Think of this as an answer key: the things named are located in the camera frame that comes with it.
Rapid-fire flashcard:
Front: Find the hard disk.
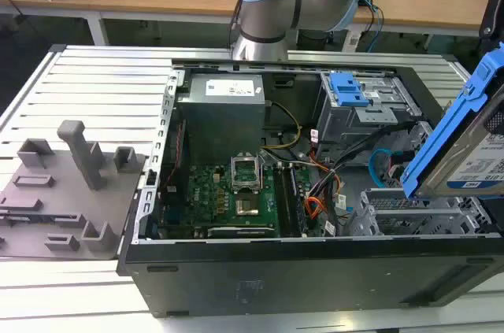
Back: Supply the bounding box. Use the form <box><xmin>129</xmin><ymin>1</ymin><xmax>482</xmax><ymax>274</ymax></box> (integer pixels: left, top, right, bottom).
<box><xmin>399</xmin><ymin>39</ymin><xmax>504</xmax><ymax>200</ymax></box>

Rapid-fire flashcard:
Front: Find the perforated metal disk cage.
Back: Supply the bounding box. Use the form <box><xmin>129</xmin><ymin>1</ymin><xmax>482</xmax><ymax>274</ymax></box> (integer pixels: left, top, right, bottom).
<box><xmin>407</xmin><ymin>120</ymin><xmax>436</xmax><ymax>153</ymax></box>

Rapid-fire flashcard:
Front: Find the black RAM slot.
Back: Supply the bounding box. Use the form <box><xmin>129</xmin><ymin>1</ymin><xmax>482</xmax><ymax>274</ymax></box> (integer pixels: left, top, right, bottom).
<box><xmin>274</xmin><ymin>163</ymin><xmax>295</xmax><ymax>238</ymax></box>

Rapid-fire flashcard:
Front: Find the blue drive latch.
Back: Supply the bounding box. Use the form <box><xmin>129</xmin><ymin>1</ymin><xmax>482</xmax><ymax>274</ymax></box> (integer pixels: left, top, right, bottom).
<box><xmin>330</xmin><ymin>72</ymin><xmax>371</xmax><ymax>108</ymax></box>

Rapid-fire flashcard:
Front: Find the metal optical drive cage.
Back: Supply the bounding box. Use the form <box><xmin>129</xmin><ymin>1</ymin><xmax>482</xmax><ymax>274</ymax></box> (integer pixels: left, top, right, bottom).
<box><xmin>317</xmin><ymin>71</ymin><xmax>418</xmax><ymax>159</ymax></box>

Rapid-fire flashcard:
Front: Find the metal socket cover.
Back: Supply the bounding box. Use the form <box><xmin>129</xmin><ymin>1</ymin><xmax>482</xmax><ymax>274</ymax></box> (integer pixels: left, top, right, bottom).
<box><xmin>230</xmin><ymin>154</ymin><xmax>263</xmax><ymax>192</ymax></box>

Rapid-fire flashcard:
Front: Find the grey power supply unit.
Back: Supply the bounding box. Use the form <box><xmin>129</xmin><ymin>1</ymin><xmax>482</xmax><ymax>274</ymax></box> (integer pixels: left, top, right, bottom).
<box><xmin>176</xmin><ymin>72</ymin><xmax>265</xmax><ymax>167</ymax></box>

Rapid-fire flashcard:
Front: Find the CPU socket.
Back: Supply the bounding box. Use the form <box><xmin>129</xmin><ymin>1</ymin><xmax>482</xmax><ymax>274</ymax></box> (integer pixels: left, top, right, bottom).
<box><xmin>232</xmin><ymin>189</ymin><xmax>264</xmax><ymax>220</ymax></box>

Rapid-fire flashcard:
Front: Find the black graphics card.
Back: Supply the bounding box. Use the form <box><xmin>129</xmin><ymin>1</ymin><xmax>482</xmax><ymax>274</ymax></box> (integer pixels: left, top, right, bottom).
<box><xmin>206</xmin><ymin>224</ymin><xmax>277</xmax><ymax>239</ymax></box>

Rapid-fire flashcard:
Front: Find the green motherboard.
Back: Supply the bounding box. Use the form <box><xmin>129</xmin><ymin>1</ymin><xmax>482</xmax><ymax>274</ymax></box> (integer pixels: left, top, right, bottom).
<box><xmin>159</xmin><ymin>163</ymin><xmax>328</xmax><ymax>239</ymax></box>

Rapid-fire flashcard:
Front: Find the black open PC case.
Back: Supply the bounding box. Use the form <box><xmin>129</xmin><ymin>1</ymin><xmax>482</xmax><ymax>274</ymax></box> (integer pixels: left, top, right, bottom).
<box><xmin>116</xmin><ymin>57</ymin><xmax>504</xmax><ymax>318</ymax></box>

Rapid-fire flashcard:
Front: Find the grey parts rack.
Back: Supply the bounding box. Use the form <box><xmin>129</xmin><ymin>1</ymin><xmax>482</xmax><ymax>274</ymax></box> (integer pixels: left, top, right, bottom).
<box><xmin>0</xmin><ymin>119</ymin><xmax>149</xmax><ymax>260</ymax></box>

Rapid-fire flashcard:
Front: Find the blue cable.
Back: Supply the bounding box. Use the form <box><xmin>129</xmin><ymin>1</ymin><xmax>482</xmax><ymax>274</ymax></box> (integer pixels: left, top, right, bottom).
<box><xmin>364</xmin><ymin>0</ymin><xmax>385</xmax><ymax>53</ymax></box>

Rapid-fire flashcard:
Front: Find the black sleeved wire bundle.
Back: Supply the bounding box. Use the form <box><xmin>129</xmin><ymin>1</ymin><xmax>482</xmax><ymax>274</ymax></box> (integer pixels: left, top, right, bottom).
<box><xmin>310</xmin><ymin>120</ymin><xmax>418</xmax><ymax>192</ymax></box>

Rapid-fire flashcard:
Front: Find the blue wire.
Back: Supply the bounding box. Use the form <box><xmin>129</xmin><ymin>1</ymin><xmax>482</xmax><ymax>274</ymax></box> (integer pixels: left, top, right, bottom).
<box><xmin>369</xmin><ymin>147</ymin><xmax>406</xmax><ymax>192</ymax></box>

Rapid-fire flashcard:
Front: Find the yellow wire bundle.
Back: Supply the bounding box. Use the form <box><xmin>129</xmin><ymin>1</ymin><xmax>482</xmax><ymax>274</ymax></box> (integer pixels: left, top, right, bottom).
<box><xmin>261</xmin><ymin>101</ymin><xmax>302</xmax><ymax>151</ymax></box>

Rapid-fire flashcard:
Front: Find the orange wire bundle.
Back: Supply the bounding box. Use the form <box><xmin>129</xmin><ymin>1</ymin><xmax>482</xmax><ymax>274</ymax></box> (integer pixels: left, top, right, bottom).
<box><xmin>305</xmin><ymin>169</ymin><xmax>343</xmax><ymax>228</ymax></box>

